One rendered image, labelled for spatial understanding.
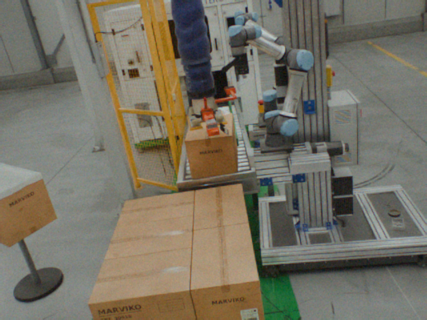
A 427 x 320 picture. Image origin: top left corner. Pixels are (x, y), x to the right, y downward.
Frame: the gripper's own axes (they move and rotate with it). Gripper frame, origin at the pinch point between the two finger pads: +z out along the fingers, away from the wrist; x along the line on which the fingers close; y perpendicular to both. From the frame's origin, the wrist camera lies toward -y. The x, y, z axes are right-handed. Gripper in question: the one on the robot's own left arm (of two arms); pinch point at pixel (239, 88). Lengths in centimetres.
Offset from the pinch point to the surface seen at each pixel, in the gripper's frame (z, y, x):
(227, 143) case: 64, -19, 73
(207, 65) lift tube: -5, -24, 60
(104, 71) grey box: 0, -127, 126
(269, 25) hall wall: 79, 57, 956
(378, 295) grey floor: 152, 77, -15
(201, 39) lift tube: -24, -25, 57
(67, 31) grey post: -26, -243, 330
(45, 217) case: 83, -159, 15
